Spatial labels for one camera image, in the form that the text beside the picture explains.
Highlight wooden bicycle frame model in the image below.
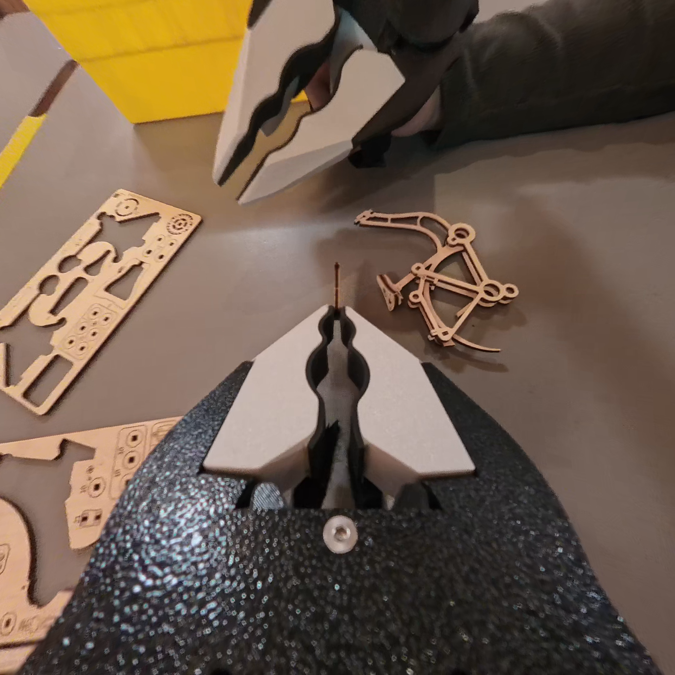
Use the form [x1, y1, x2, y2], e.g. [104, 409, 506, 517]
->
[354, 209, 520, 353]

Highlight person's right hand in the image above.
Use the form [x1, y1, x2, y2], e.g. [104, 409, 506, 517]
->
[396, 91, 444, 137]

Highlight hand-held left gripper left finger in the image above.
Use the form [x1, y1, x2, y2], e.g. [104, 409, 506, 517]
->
[202, 305, 341, 499]

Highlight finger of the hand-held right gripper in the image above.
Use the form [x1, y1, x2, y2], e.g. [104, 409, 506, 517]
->
[211, 0, 341, 188]
[236, 11, 407, 206]

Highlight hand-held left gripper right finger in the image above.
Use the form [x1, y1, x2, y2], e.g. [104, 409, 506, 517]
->
[337, 305, 476, 499]

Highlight person's right forearm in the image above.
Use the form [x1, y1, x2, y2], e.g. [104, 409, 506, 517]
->
[435, 0, 675, 149]

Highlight wooden part sheet with gear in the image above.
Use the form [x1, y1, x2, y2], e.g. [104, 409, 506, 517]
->
[0, 189, 203, 416]

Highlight wooden part sheet rounded pieces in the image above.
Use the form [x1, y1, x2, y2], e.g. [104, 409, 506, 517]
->
[0, 417, 184, 552]

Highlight wooden part sheet large cutout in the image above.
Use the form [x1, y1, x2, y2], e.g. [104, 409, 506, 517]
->
[0, 493, 77, 675]

